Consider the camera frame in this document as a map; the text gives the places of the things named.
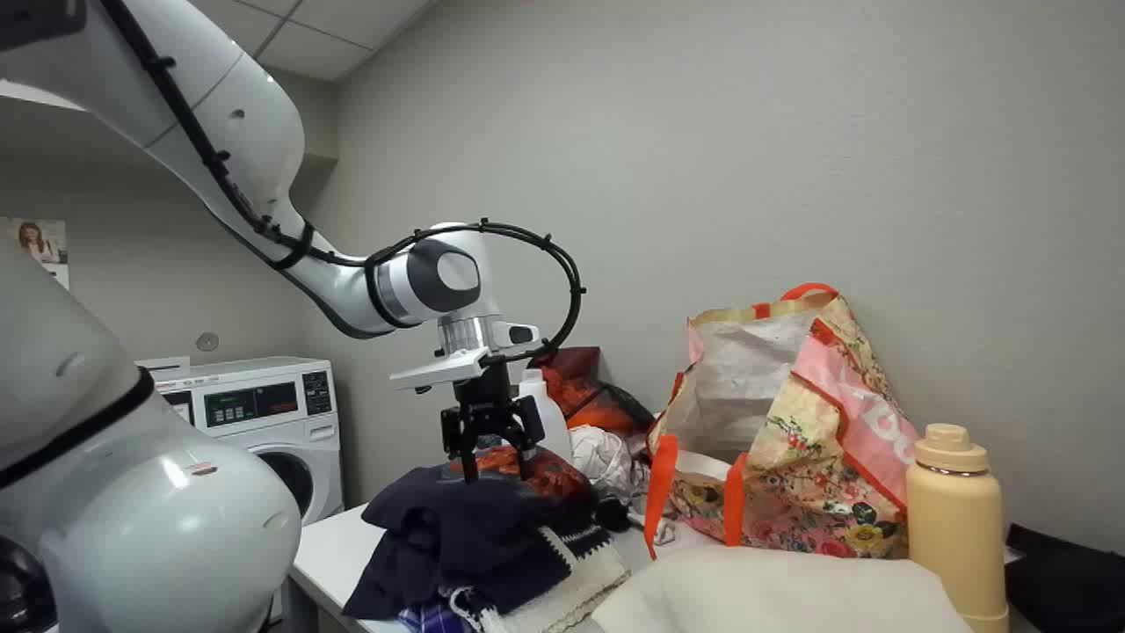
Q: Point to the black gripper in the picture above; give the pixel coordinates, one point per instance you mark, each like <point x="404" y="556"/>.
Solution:
<point x="487" y="393"/>

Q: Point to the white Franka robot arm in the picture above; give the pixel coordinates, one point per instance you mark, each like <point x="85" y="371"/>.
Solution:
<point x="119" y="514"/>

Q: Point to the dark red bag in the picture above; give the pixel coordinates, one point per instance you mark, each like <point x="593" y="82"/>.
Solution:
<point x="582" y="382"/>

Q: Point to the dark tote bag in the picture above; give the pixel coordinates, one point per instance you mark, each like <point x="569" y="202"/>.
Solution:
<point x="602" y="460"/>

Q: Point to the navy blue clothing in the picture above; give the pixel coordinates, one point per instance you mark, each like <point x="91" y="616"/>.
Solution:
<point x="459" y="538"/>

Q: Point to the pink floral shopping bag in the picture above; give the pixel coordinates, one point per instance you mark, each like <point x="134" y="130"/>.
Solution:
<point x="830" y="445"/>

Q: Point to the white detergent bottle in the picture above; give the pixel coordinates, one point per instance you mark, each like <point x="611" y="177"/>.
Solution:
<point x="554" y="422"/>

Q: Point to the orange printed cloth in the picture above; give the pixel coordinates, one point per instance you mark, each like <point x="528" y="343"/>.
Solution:
<point x="554" y="475"/>

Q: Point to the white striped cloth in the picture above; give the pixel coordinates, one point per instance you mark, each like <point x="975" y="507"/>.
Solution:
<point x="576" y="575"/>

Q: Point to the blue patterned cloth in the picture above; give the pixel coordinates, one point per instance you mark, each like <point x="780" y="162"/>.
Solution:
<point x="436" y="616"/>

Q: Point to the white washing machine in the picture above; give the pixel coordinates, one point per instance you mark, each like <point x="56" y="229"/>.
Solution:
<point x="265" y="408"/>

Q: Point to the cream towel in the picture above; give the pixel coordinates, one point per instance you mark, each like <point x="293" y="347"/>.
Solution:
<point x="775" y="593"/>

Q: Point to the tan drink bottle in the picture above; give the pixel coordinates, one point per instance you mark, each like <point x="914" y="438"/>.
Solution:
<point x="954" y="529"/>

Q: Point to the black cloth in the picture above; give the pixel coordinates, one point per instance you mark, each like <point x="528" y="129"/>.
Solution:
<point x="1067" y="581"/>

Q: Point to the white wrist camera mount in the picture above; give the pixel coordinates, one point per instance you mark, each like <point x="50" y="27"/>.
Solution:
<point x="463" y="356"/>

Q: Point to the wall poster with face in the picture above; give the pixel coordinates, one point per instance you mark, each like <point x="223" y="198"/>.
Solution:
<point x="40" y="246"/>

